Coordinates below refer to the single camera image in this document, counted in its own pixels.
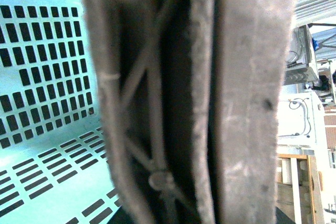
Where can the teal plastic shopping basket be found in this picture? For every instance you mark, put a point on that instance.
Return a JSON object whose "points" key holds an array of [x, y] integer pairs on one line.
{"points": [[53, 163]]}

